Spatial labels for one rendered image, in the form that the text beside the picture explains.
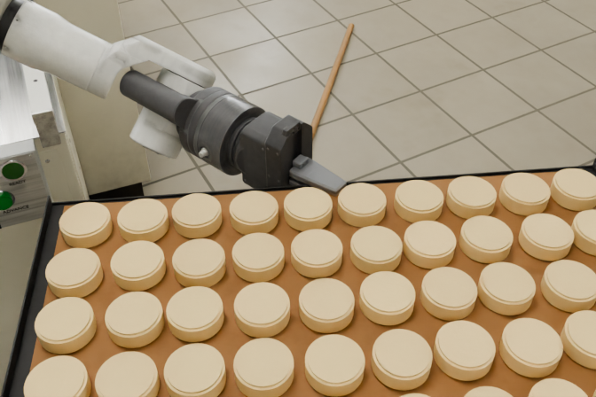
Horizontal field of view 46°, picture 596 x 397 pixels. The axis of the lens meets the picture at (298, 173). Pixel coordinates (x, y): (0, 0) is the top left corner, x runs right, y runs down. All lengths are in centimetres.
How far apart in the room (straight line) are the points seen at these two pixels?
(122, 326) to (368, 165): 176
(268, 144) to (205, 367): 26
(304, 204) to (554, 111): 206
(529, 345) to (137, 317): 34
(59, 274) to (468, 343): 37
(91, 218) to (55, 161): 47
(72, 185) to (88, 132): 81
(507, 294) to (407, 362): 12
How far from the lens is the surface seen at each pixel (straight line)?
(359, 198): 73
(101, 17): 185
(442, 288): 66
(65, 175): 122
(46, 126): 112
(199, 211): 72
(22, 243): 130
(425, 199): 73
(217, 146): 80
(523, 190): 77
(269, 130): 77
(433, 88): 271
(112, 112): 201
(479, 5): 331
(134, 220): 72
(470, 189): 76
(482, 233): 71
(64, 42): 87
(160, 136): 87
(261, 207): 72
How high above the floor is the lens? 153
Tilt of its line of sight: 42 degrees down
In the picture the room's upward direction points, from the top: straight up
